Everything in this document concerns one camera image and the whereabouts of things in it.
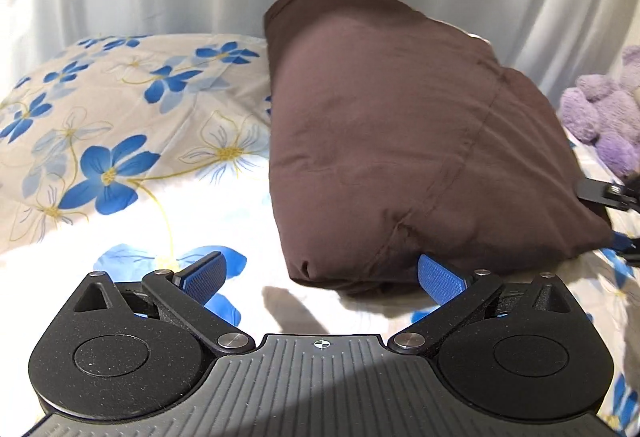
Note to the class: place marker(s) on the blue floral pillow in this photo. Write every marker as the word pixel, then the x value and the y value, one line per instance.
pixel 75 107

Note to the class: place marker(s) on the brown pillow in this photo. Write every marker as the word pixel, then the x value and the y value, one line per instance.
pixel 390 142

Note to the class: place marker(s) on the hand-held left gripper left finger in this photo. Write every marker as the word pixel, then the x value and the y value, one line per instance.
pixel 202 274

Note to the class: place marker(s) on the purple plush toy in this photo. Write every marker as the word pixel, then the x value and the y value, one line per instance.
pixel 610 117

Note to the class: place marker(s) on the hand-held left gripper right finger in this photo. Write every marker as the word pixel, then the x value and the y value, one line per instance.
pixel 440 279

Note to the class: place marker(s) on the blue floral bed sheet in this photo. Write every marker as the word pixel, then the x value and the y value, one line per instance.
pixel 350 317

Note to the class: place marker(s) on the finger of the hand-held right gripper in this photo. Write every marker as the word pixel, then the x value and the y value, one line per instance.
pixel 627 246
pixel 595 191

